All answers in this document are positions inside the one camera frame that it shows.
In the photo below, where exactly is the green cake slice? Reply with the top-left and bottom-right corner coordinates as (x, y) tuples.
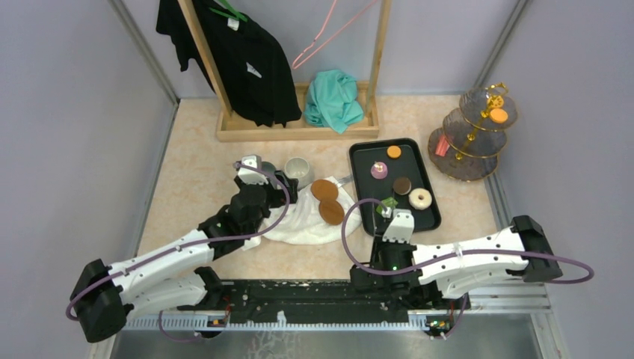
(375, 197), (398, 218)

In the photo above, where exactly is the red cake slice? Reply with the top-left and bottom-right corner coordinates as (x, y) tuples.
(434, 134), (450, 157)

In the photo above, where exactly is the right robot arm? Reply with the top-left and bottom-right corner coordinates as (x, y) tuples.
(350, 210), (563, 308)

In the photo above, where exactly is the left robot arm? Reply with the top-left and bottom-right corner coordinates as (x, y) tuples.
(65, 169), (298, 343)

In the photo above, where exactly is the grey-blue ceramic mug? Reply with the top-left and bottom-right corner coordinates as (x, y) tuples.
(260, 161), (277, 181)

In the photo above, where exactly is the white speckled mug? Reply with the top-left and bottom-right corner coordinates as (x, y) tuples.
(283, 157), (315, 190)

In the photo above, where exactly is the white towel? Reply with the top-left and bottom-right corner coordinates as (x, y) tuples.
(242, 175), (361, 251)

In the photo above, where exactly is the white glazed donut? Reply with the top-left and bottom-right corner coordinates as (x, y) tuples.
(408, 188), (434, 210)

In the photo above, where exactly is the upper wooden coaster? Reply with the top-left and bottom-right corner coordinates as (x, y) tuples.
(310, 179), (339, 201)

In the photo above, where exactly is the wooden coaster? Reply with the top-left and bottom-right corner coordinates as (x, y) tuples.
(310, 179), (339, 201)
(318, 199), (345, 226)

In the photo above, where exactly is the chocolate biscuit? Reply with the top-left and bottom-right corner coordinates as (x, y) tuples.
(393, 177), (412, 195)

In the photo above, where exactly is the lower wooden coaster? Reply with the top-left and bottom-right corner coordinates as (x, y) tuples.
(318, 199), (345, 226)

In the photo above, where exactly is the black baking tray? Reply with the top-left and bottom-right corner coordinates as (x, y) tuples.
(348, 138), (442, 233)

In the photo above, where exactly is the pink cupcake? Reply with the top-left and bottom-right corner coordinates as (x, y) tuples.
(370, 162), (389, 180)

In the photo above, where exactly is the orange biscuit on tray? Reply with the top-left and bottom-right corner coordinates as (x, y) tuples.
(386, 145), (402, 159)

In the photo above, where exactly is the teal cloth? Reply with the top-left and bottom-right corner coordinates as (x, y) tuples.
(304, 70), (364, 134)

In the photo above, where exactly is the wooden clothes rack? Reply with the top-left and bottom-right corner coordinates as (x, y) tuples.
(178, 1), (392, 142)

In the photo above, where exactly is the three-tier glass stand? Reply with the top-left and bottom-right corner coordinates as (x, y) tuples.
(428, 82), (518, 182)

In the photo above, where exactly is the black t-shirt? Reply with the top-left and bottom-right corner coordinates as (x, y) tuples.
(156, 0), (303, 129)

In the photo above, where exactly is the pink hanger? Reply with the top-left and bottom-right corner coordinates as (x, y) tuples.
(291, 0), (382, 70)

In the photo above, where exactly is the orange macaron on stand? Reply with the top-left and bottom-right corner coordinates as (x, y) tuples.
(489, 108), (508, 124)

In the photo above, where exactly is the green hanger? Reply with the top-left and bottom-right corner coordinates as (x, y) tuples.
(209, 0), (248, 22)

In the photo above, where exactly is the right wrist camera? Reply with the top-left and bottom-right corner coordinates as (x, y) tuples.
(381, 209), (415, 244)

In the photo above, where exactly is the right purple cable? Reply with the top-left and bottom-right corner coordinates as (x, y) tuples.
(340, 197), (595, 340)

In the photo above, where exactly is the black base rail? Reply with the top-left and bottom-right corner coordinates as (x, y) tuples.
(178, 280), (471, 325)

